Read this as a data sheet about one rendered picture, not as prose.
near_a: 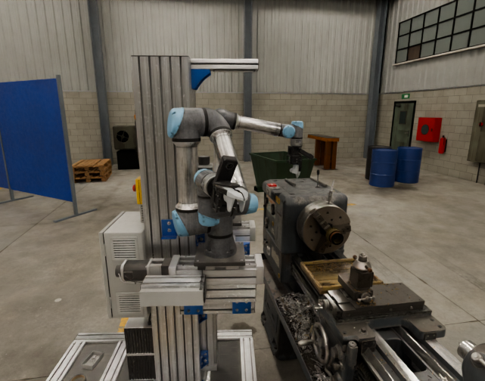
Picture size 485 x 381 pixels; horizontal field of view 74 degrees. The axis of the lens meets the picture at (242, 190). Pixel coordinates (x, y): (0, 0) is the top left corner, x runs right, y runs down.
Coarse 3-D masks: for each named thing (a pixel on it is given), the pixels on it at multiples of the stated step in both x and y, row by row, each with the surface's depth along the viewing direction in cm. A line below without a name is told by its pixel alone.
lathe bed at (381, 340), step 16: (304, 256) 213; (336, 256) 214; (304, 288) 195; (384, 336) 140; (400, 336) 140; (416, 336) 139; (368, 352) 128; (384, 352) 127; (400, 352) 139; (416, 352) 130; (432, 352) 130; (448, 352) 127; (368, 368) 129; (384, 368) 122; (400, 368) 119; (416, 368) 139; (432, 368) 122; (448, 368) 122
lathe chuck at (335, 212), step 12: (324, 204) 197; (300, 216) 203; (312, 216) 194; (324, 216) 195; (336, 216) 197; (348, 216) 198; (300, 228) 199; (312, 228) 196; (312, 240) 198; (324, 252) 201
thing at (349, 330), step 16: (336, 320) 137; (352, 320) 138; (368, 320) 139; (384, 320) 141; (400, 320) 142; (416, 320) 141; (432, 320) 142; (352, 336) 131; (368, 336) 130; (432, 336) 134
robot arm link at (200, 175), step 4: (196, 172) 113; (200, 172) 110; (204, 172) 108; (208, 172) 106; (212, 172) 106; (196, 176) 110; (200, 176) 108; (204, 176) 105; (196, 180) 110; (200, 180) 106; (196, 184) 112; (200, 184) 106; (200, 188) 108; (200, 192) 109; (200, 196) 109; (204, 196) 108; (208, 196) 108
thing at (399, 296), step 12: (372, 288) 154; (384, 288) 154; (396, 288) 154; (408, 288) 154; (336, 300) 144; (348, 300) 144; (384, 300) 144; (396, 300) 144; (408, 300) 144; (420, 300) 144; (336, 312) 140; (348, 312) 139; (360, 312) 140; (372, 312) 141; (384, 312) 142
